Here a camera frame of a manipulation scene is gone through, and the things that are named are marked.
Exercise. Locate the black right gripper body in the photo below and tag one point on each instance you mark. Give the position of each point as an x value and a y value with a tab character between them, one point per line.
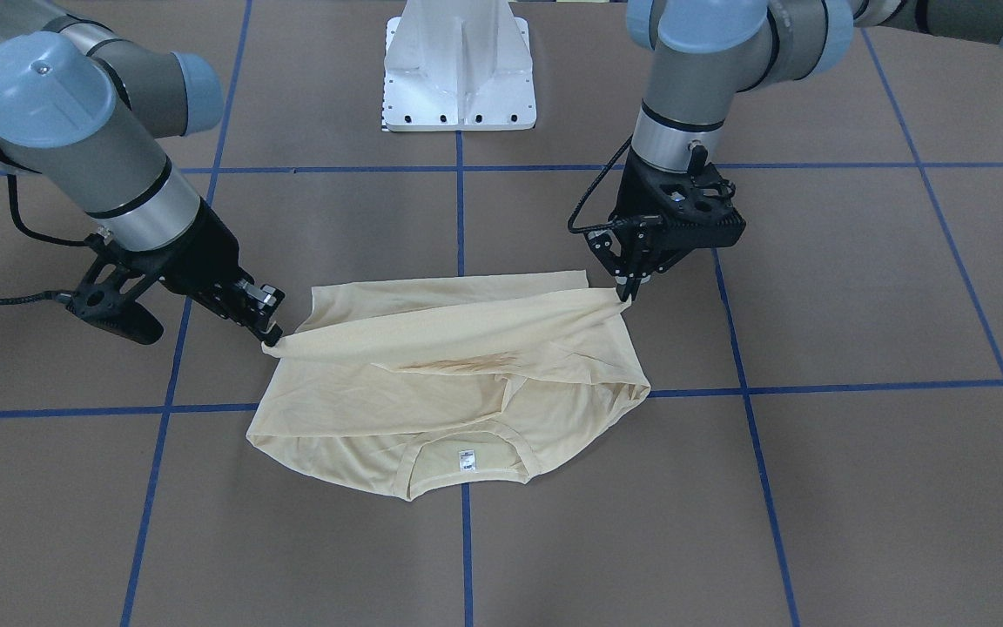
202	252

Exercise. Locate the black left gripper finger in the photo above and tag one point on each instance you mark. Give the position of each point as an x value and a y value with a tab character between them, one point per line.
619	258

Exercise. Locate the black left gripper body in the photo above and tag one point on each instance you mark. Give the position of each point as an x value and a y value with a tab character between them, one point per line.
638	187

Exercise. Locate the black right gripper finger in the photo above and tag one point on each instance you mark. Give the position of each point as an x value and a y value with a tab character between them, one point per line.
251	306

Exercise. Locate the beige long-sleeve printed shirt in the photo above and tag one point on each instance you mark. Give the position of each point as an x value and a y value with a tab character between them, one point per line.
398	387

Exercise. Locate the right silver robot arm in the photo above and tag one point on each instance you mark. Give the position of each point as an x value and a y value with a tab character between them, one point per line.
86	108

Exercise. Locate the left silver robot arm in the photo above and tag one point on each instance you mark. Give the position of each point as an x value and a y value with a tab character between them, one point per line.
704	53

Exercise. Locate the left gripper camera bracket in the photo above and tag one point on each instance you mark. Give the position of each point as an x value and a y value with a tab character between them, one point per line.
697	210

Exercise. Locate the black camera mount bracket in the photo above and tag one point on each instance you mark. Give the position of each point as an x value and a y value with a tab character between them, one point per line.
106	297

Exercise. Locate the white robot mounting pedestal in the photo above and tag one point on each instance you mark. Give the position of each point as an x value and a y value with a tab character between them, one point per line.
458	66

